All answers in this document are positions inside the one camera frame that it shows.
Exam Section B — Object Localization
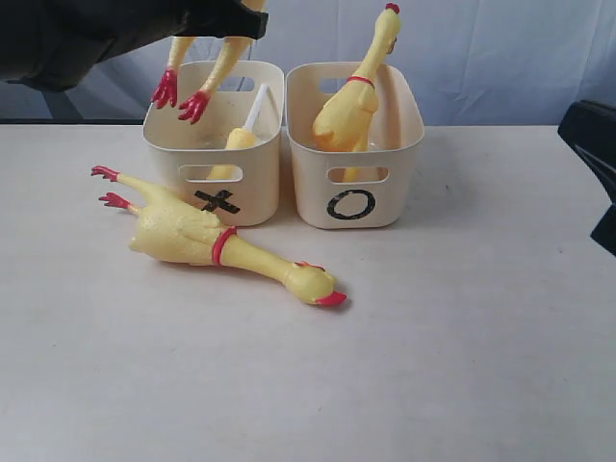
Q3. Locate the cream bin marked O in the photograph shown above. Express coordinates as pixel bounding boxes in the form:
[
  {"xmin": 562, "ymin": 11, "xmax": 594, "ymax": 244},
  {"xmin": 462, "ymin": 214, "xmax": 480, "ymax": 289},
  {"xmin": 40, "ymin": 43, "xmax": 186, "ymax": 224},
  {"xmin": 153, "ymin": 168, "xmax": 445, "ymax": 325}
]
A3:
[{"xmin": 286, "ymin": 62, "xmax": 424, "ymax": 229}]

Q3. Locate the yellow rubber chicken rear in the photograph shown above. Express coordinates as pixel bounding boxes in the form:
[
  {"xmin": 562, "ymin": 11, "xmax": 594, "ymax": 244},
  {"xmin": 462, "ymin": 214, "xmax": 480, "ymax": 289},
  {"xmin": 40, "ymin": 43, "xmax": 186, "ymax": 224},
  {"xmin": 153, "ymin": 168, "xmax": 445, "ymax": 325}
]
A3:
[{"xmin": 90, "ymin": 166, "xmax": 347, "ymax": 307}]

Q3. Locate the blue-grey backdrop curtain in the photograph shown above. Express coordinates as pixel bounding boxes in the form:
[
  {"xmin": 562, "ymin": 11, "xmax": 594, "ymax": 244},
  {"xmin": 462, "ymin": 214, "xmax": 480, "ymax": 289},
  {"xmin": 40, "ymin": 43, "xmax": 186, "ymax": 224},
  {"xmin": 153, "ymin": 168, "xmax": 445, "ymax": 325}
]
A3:
[{"xmin": 1, "ymin": 0, "xmax": 615, "ymax": 125}]

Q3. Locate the headless yellow chicken body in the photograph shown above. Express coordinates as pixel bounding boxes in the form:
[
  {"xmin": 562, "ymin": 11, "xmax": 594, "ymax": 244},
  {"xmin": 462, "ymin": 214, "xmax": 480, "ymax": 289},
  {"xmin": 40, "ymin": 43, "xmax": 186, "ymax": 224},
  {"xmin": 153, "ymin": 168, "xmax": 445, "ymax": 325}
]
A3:
[{"xmin": 150, "ymin": 0, "xmax": 269, "ymax": 121}]

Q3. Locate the yellow rubber chicken whole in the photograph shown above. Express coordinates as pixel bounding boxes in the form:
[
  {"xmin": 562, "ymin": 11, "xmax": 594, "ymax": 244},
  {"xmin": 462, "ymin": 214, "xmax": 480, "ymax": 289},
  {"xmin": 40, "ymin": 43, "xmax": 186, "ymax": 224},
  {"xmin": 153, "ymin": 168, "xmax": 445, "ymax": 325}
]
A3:
[{"xmin": 312, "ymin": 3, "xmax": 401, "ymax": 152}]

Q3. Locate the broken chicken head and neck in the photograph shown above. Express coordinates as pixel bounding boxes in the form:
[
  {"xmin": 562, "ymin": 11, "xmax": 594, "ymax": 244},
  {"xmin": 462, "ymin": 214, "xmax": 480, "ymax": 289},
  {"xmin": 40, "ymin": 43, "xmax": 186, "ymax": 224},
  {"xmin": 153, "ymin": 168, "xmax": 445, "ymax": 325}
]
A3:
[{"xmin": 206, "ymin": 84, "xmax": 269, "ymax": 182}]

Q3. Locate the cream bin marked X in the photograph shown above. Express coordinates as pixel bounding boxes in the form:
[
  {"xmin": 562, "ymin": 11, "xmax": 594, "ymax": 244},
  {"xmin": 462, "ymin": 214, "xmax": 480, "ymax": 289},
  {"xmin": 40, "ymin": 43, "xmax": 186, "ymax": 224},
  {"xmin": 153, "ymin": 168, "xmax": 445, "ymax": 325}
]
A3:
[{"xmin": 142, "ymin": 61, "xmax": 285, "ymax": 226}]

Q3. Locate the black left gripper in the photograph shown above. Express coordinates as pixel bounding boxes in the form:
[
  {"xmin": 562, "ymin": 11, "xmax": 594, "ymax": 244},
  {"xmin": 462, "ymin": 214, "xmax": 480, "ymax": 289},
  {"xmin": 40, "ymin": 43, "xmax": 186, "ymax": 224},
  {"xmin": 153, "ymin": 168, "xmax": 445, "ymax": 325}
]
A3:
[{"xmin": 0, "ymin": 0, "xmax": 193, "ymax": 92}]

